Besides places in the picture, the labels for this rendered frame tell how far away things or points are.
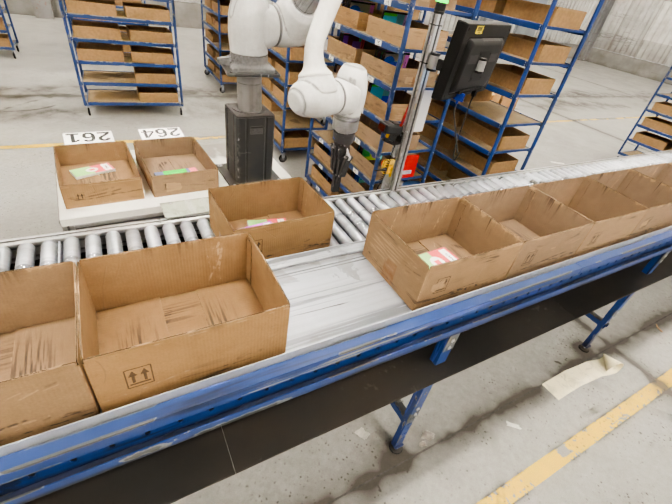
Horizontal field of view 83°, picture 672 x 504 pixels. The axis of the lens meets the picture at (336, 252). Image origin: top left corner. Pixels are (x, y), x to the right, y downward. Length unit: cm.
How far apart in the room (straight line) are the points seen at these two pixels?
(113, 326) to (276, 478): 99
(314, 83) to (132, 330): 81
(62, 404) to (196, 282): 41
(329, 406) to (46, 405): 69
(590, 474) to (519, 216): 121
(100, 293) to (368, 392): 79
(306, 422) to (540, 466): 128
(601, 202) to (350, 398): 143
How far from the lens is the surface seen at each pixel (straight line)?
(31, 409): 89
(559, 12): 303
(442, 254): 128
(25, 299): 108
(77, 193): 178
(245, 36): 173
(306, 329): 102
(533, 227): 178
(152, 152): 214
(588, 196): 210
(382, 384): 128
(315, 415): 119
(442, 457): 196
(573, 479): 223
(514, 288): 135
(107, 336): 105
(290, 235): 138
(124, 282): 106
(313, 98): 117
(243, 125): 179
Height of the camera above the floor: 165
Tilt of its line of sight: 37 degrees down
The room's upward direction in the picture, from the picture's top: 10 degrees clockwise
